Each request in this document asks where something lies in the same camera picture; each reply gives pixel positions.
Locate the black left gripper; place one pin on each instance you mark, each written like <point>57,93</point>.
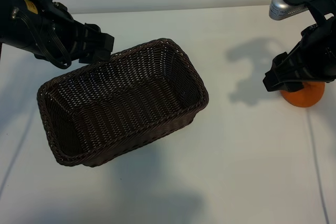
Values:
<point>78,40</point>

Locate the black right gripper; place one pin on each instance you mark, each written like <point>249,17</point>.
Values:
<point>312,61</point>

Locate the orange fruit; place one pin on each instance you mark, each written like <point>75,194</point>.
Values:
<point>302,99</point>

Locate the dark brown wicker basket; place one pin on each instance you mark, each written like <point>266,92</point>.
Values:
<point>126,95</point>

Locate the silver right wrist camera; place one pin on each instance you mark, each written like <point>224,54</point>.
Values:
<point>282,9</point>

